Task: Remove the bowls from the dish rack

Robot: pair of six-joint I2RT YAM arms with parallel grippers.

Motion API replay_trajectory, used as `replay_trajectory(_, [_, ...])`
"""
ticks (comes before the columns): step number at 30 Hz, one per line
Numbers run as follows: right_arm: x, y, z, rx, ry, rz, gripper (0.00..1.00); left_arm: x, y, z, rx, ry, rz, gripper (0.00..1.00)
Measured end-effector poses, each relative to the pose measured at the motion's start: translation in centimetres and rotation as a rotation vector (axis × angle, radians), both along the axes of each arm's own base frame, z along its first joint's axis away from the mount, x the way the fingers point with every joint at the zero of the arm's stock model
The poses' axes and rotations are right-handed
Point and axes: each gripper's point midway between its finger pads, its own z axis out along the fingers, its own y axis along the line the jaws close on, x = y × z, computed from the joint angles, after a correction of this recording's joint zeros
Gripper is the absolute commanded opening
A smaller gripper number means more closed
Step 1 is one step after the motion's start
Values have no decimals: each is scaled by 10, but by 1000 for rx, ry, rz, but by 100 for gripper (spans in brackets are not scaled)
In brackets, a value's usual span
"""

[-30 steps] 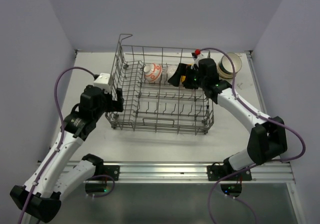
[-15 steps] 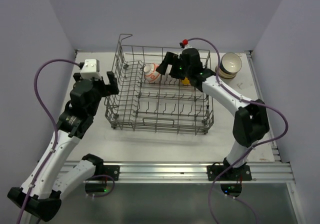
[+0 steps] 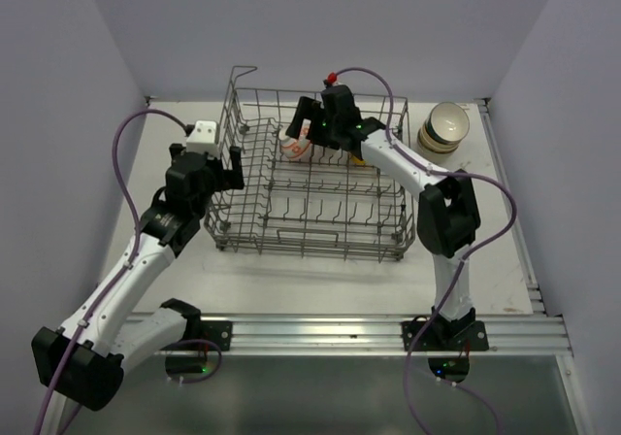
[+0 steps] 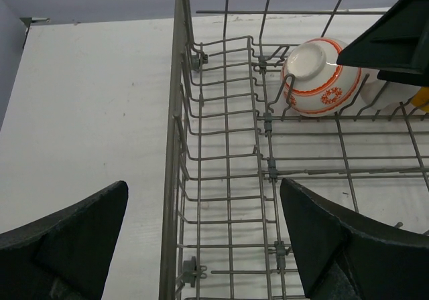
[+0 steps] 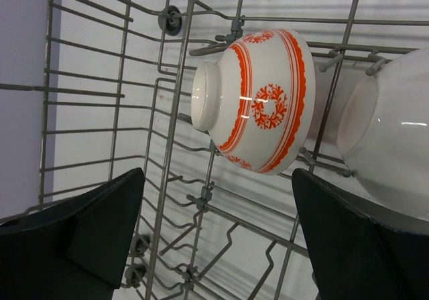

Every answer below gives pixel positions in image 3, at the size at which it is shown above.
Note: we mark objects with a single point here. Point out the beige speckled bowl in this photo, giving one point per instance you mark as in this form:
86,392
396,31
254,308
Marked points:
439,159

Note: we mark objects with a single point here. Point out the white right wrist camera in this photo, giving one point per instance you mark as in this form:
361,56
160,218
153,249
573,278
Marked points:
331,82

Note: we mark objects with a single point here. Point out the aluminium front rail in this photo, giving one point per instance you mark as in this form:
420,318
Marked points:
324,335

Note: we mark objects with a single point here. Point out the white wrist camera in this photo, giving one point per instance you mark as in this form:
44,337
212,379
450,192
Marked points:
204,138
331,82

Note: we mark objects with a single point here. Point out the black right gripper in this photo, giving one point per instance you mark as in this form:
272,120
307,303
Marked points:
307,109

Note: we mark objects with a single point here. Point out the beige bowl olive drawing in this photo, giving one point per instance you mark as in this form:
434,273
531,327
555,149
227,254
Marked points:
429,144

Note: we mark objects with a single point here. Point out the teal and white bowl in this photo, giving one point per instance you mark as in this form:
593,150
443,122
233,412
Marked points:
447,113

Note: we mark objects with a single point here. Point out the yellow ribbed bowl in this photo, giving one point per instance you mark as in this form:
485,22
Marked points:
357,161

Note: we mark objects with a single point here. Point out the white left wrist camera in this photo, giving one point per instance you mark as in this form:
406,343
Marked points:
204,138

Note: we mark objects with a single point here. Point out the cream bowl bird drawing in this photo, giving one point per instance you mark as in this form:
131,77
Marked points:
446,134

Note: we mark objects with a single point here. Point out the white bowl orange pattern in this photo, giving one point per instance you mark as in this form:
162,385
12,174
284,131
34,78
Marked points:
295,149

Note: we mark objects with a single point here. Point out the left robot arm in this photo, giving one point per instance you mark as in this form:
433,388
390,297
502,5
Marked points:
85,359

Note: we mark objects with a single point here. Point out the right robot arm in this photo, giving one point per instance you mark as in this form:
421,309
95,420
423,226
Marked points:
447,212

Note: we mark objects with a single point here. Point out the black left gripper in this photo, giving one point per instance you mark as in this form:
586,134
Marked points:
228,179

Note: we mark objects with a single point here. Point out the grey wire dish rack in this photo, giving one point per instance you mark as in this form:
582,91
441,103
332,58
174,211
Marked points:
321,203

